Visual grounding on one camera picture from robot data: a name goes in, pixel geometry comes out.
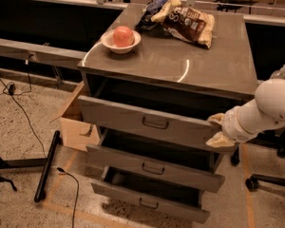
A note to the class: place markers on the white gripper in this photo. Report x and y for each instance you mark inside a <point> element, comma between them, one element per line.
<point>234,126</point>

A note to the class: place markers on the grey top drawer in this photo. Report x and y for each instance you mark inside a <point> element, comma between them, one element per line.
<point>148,111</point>

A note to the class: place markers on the grey drawer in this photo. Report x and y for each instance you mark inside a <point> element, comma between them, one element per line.
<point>148,111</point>
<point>162,161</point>
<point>155,195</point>

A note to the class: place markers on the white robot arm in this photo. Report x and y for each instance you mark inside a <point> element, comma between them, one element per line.
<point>241,124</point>

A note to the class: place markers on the grey middle drawer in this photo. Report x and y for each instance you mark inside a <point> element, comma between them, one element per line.
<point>162,161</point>

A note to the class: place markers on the grey metal drawer cabinet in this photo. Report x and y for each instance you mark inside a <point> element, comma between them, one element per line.
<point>218,78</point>

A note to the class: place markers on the grey bottom drawer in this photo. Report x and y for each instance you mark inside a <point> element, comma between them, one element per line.
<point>155,195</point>

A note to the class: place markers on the black chair base with caster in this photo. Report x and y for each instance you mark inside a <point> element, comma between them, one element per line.
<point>253,182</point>

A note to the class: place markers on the brown chip bag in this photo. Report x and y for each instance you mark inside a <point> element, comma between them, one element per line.
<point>187,24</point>

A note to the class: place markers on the blue chip bag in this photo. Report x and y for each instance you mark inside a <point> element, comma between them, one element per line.
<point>151,9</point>

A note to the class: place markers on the red apple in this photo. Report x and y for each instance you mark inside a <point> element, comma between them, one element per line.
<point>123,37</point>

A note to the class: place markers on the cardboard box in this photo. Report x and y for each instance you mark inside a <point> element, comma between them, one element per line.
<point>75,132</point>

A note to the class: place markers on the white ceramic bowl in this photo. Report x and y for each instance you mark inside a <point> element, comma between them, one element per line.
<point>107,41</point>

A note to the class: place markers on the black stand base bar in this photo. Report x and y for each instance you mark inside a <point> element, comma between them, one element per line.
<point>40,192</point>

